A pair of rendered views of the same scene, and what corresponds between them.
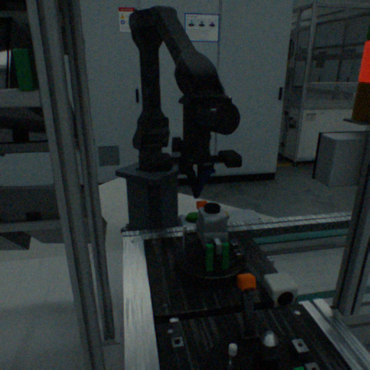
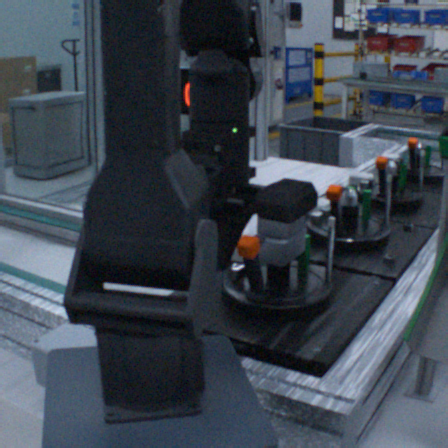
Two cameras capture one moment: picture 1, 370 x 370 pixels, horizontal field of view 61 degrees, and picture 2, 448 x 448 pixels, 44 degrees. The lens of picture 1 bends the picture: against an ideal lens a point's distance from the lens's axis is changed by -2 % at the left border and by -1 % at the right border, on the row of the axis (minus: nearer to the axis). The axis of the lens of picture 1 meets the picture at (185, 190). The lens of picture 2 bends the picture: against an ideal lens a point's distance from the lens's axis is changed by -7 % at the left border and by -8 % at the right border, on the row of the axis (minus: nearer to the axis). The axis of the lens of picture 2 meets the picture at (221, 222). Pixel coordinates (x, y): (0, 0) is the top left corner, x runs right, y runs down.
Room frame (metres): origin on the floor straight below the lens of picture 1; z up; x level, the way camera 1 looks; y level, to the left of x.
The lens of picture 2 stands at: (1.07, 0.36, 1.30)
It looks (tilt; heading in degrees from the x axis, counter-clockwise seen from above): 19 degrees down; 223
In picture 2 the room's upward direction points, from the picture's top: straight up
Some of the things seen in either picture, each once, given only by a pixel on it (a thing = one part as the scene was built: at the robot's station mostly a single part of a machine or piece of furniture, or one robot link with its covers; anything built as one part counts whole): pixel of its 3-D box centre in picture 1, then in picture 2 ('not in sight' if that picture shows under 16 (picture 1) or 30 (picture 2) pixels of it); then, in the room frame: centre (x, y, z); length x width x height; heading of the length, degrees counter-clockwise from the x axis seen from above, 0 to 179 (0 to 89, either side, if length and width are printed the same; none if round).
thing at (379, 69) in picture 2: not in sight; (370, 70); (-4.60, -2.70, 0.90); 0.40 x 0.30 x 0.17; 13
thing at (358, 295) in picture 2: (209, 267); (277, 302); (0.52, -0.05, 0.96); 0.24 x 0.24 x 0.02; 11
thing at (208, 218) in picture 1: (213, 225); (283, 226); (0.51, -0.05, 1.06); 0.08 x 0.04 x 0.07; 11
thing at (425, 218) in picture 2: not in sight; (391, 180); (0.03, -0.14, 1.01); 0.24 x 0.24 x 0.13; 11
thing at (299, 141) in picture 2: not in sight; (353, 150); (-1.38, -1.04, 0.73); 0.62 x 0.42 x 0.23; 101
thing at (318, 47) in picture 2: not in sight; (358, 79); (-6.99, -4.19, 0.58); 3.40 x 0.20 x 1.15; 11
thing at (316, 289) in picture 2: (209, 259); (277, 289); (0.52, -0.05, 0.98); 0.14 x 0.14 x 0.02
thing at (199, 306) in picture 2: (152, 136); (136, 273); (0.85, 0.09, 1.15); 0.09 x 0.07 x 0.06; 121
